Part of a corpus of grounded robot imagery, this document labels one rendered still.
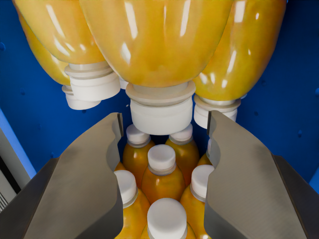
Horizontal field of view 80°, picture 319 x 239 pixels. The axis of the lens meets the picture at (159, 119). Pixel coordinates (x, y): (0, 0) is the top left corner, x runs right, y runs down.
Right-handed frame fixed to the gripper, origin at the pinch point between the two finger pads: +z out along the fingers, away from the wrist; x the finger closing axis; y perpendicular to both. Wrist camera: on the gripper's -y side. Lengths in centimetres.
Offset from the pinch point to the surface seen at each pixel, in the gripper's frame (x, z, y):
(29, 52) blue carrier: -13.9, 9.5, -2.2
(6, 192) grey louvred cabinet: -154, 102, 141
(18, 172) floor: -150, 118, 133
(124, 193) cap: -4.9, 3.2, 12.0
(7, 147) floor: -145, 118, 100
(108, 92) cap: -4.4, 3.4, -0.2
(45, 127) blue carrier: -14.1, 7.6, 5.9
